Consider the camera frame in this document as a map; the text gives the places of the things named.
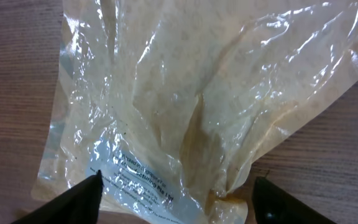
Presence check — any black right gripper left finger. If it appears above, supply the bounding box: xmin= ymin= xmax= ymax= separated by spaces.
xmin=12 ymin=170 xmax=104 ymax=224

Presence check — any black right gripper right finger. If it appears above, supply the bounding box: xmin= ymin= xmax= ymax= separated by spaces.
xmin=252 ymin=177 xmax=335 ymax=224

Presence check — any white plastic pouch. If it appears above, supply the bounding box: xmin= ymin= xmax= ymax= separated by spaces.
xmin=32 ymin=0 xmax=358 ymax=223

